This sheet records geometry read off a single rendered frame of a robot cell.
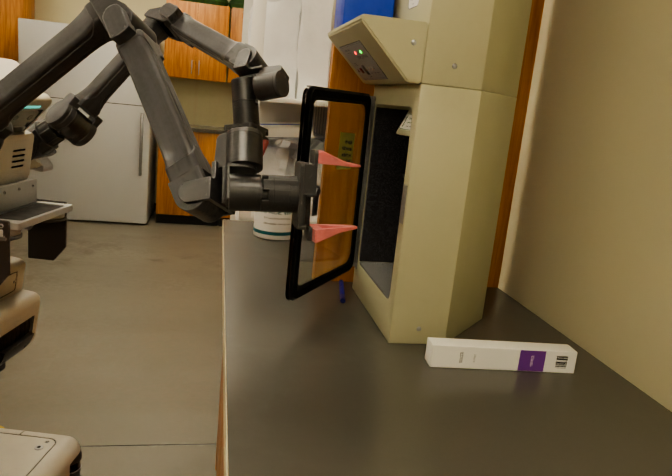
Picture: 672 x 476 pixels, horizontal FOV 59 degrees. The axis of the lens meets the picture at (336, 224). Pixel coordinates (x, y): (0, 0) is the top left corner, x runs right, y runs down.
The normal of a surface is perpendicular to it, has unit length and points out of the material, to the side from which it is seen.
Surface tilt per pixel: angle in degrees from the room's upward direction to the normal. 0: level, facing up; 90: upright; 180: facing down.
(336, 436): 0
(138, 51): 69
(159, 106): 63
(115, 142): 90
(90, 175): 90
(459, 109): 90
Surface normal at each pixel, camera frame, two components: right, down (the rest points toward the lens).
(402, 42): 0.18, 0.22
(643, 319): -0.98, -0.06
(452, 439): 0.10, -0.97
